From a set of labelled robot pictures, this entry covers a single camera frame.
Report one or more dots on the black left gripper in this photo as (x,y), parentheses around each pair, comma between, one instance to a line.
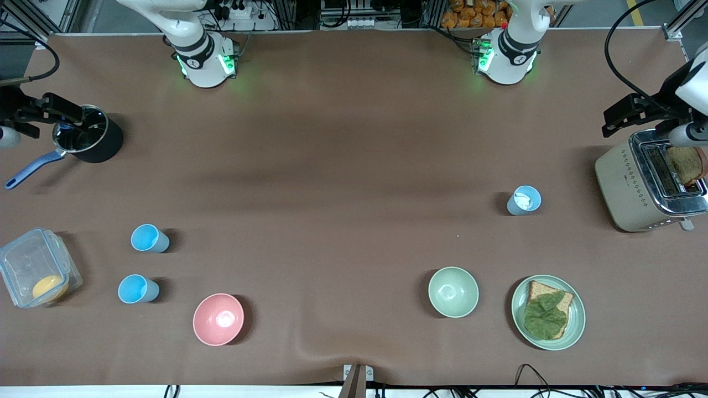
(665,94)

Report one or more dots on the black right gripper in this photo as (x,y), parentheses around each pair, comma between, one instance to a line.
(11,106)

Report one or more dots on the grey-blue plastic cup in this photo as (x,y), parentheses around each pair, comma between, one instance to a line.
(522,200)

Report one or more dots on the bright blue plastic cup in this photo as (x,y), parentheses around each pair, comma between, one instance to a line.
(133,289)
(145,239)

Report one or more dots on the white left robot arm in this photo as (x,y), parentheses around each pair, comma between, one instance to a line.
(511,52)

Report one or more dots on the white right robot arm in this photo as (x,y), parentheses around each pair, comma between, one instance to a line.
(202,52)

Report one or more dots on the glass lid with blue knob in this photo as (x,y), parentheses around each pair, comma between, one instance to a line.
(83,138)

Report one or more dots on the beige and chrome toaster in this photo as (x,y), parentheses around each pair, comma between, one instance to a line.
(625,188)

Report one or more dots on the dark toast slice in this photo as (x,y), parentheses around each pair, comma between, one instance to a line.
(686,166)

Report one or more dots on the clear plastic storage container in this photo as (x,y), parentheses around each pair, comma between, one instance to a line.
(33,265)

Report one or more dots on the orange round food piece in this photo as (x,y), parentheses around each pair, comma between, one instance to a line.
(48,287)

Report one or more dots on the orange snack bags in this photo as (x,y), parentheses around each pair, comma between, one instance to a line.
(475,14)

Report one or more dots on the brown bread slice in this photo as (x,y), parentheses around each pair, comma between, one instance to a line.
(539,288)

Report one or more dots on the pale green plate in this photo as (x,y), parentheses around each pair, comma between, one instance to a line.
(578,315)

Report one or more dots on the white power strip with plugs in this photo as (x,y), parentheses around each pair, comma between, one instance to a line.
(240,10)

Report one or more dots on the green lettuce leaf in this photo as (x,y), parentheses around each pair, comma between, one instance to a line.
(545,316)

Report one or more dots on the pale green bowl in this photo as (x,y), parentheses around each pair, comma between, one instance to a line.
(453,292)

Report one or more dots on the pink bowl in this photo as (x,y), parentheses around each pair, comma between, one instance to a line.
(218,319)

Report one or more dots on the small white power strip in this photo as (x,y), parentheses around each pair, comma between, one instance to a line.
(364,23)

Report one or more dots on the aluminium frame profile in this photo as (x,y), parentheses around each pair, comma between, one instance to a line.
(683,19)

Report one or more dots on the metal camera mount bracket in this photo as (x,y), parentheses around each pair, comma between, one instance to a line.
(357,381)

